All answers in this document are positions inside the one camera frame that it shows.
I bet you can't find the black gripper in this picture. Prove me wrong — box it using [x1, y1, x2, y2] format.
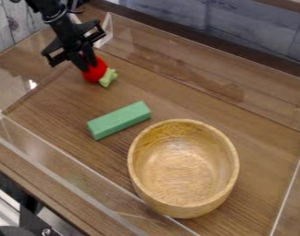
[41, 18, 106, 72]

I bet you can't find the red plush strawberry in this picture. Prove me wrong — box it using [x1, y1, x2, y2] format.
[84, 57, 118, 88]

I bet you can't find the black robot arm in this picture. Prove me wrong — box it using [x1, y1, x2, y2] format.
[25, 0, 106, 72]

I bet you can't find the green foam block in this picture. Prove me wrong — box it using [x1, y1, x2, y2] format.
[88, 101, 150, 140]

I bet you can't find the wooden bowl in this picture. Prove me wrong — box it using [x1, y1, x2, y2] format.
[128, 119, 240, 218]

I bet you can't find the clear acrylic enclosure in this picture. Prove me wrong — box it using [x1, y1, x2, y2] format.
[0, 14, 300, 236]

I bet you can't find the black mount bracket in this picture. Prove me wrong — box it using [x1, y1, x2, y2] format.
[19, 206, 62, 236]

